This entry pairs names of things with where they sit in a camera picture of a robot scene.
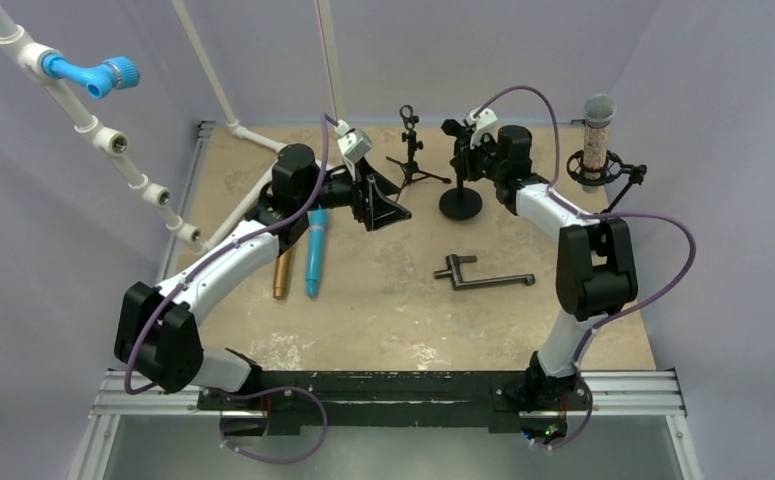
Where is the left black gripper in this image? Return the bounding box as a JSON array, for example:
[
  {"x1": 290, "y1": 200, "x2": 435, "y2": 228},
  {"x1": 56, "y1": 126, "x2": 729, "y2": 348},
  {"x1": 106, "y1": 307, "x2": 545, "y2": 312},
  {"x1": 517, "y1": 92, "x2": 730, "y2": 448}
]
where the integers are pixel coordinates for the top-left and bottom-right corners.
[{"x1": 299, "y1": 157, "x2": 410, "y2": 230}]

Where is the black tripod microphone stand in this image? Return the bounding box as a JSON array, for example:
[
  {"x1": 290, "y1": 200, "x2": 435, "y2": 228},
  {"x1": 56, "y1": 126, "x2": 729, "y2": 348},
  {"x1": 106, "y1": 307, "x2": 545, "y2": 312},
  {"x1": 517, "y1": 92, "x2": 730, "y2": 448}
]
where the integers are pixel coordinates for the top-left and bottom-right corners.
[{"x1": 386, "y1": 104, "x2": 452, "y2": 195}]

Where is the black round-base microphone stand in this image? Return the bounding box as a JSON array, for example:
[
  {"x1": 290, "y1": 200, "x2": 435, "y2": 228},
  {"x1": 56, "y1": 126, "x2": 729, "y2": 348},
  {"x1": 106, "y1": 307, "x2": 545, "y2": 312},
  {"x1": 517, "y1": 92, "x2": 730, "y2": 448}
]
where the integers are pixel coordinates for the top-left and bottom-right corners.
[{"x1": 438, "y1": 175, "x2": 483, "y2": 221}]

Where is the blue microphone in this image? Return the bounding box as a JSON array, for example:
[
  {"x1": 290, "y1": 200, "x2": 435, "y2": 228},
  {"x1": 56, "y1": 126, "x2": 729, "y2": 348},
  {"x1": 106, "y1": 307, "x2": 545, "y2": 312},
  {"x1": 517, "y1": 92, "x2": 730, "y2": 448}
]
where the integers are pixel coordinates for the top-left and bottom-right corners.
[{"x1": 305, "y1": 208, "x2": 329, "y2": 298}]

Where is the gold microphone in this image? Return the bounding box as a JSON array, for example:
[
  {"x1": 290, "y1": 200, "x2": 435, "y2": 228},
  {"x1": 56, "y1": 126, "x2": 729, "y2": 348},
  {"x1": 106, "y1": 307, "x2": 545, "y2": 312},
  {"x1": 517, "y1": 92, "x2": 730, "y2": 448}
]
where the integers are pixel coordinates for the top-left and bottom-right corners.
[{"x1": 272, "y1": 249, "x2": 293, "y2": 300}]

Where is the glitter silver-head microphone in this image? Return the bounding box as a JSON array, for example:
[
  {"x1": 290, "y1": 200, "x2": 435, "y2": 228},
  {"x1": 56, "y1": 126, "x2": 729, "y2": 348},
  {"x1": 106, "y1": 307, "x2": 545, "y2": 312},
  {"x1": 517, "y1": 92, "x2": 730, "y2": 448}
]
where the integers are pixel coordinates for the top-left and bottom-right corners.
[{"x1": 582, "y1": 94, "x2": 617, "y2": 194}]

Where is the black shock-mount tripod stand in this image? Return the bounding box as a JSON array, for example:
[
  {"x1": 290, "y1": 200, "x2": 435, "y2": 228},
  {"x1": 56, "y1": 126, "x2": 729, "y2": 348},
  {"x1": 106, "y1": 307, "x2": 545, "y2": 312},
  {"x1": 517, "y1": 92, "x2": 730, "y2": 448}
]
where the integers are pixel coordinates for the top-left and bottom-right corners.
[{"x1": 566, "y1": 150, "x2": 648, "y2": 214}]

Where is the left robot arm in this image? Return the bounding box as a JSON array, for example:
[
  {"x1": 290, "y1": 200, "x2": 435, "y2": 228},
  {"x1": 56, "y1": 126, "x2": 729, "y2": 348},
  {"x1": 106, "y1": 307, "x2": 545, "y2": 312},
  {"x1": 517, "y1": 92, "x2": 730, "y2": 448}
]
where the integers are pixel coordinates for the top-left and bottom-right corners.
[{"x1": 114, "y1": 143, "x2": 412, "y2": 409}]

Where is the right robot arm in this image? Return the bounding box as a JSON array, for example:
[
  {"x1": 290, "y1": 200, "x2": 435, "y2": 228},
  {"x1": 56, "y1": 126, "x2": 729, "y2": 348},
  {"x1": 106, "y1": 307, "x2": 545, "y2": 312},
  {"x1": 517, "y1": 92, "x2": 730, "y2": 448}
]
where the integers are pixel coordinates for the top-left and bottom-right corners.
[{"x1": 441, "y1": 119, "x2": 638, "y2": 409}]

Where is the dark grey metal pipe fitting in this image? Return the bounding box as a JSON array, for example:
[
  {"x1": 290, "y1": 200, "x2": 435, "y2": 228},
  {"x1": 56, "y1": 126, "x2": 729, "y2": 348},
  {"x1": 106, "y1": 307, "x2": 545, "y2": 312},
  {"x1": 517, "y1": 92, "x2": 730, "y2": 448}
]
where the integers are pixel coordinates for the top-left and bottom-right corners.
[{"x1": 432, "y1": 254, "x2": 536, "y2": 291}]

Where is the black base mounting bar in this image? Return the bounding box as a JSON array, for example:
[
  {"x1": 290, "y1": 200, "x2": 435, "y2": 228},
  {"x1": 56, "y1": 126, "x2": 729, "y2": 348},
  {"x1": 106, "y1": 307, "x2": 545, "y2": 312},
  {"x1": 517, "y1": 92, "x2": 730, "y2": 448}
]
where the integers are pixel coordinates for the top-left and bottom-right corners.
[{"x1": 198, "y1": 370, "x2": 590, "y2": 438}]

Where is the blue pipe fitting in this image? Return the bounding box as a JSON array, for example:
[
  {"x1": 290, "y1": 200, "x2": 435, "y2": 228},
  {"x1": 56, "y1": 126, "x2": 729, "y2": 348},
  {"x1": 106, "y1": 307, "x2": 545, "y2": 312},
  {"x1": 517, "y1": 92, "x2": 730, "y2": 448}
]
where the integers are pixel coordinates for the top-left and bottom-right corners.
[{"x1": 40, "y1": 54, "x2": 141, "y2": 99}]

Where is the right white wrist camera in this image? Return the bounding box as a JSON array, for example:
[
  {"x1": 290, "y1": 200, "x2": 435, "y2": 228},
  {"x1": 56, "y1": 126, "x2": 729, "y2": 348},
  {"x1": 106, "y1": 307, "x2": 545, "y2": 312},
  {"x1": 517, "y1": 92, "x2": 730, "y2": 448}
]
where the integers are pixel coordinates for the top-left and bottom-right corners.
[{"x1": 464, "y1": 107, "x2": 498, "y2": 149}]

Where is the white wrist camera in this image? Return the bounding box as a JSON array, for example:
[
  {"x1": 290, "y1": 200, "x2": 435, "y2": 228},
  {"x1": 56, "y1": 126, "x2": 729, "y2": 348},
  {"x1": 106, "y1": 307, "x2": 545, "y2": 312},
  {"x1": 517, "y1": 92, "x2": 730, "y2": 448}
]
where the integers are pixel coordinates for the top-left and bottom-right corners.
[
  {"x1": 464, "y1": 107, "x2": 498, "y2": 149},
  {"x1": 334, "y1": 119, "x2": 372, "y2": 181}
]

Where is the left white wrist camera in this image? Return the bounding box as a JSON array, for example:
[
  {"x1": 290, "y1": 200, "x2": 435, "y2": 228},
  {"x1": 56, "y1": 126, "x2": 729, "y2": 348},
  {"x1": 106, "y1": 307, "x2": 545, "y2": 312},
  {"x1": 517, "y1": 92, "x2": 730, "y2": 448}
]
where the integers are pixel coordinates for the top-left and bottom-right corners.
[{"x1": 334, "y1": 119, "x2": 372, "y2": 181}]

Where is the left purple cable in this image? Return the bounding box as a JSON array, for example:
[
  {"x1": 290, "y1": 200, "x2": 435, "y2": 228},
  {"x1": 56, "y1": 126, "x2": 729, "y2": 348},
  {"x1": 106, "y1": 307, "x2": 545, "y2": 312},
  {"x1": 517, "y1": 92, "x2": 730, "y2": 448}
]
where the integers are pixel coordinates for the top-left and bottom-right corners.
[{"x1": 123, "y1": 112, "x2": 345, "y2": 396}]

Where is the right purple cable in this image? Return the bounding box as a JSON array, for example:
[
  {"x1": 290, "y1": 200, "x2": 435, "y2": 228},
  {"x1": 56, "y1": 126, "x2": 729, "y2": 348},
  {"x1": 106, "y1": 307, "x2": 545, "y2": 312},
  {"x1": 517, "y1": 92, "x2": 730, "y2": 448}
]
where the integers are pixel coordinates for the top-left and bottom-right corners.
[{"x1": 473, "y1": 85, "x2": 698, "y2": 372}]

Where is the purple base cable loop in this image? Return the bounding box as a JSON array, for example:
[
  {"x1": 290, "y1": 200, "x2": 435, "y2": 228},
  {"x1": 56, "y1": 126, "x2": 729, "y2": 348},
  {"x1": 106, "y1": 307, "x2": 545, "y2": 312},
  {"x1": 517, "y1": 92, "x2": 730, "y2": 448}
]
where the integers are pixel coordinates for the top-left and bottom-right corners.
[{"x1": 201, "y1": 386, "x2": 330, "y2": 466}]

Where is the white PVC pipe frame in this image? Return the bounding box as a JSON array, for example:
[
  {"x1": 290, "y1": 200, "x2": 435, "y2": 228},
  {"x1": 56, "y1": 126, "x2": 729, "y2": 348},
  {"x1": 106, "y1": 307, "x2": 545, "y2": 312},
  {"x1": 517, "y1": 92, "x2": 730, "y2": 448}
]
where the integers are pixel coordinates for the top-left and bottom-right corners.
[{"x1": 0, "y1": 6, "x2": 341, "y2": 260}]

